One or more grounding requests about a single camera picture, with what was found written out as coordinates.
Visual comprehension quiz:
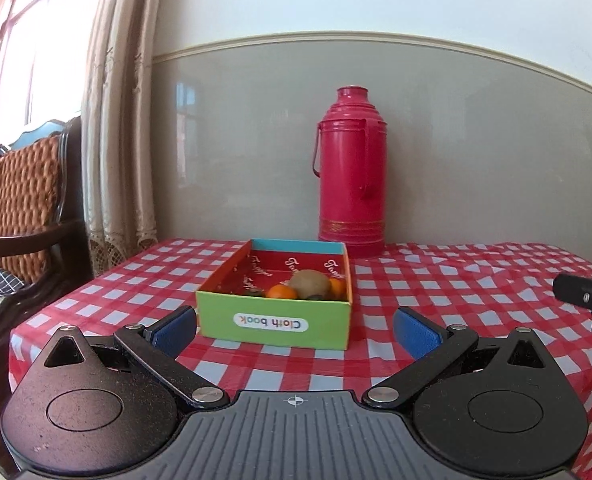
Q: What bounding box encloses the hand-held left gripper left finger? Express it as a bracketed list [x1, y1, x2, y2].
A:
[43, 305, 229, 408]

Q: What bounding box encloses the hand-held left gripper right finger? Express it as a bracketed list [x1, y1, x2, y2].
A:
[363, 306, 559, 408]

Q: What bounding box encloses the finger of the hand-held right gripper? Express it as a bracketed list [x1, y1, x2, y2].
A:
[552, 274, 592, 335]

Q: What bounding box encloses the green and pink cardboard box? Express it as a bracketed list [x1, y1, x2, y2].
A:
[196, 238, 353, 352]

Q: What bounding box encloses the brown kiwi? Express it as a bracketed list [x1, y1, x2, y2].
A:
[289, 269, 331, 301]

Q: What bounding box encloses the red checked tablecloth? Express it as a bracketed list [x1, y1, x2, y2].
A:
[8, 238, 592, 480]

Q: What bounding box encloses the dark wooden armchair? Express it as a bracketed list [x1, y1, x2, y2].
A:
[0, 116, 95, 461]

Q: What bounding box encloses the red thermos flask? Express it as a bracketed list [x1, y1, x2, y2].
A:
[312, 85, 387, 259]

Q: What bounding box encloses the beige lace curtain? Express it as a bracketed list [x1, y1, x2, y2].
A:
[80, 0, 165, 278]

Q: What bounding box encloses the brown woven chair cushion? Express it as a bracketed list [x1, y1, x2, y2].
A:
[0, 135, 67, 286]

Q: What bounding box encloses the wooden framed window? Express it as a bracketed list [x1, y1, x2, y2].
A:
[0, 0, 107, 157]

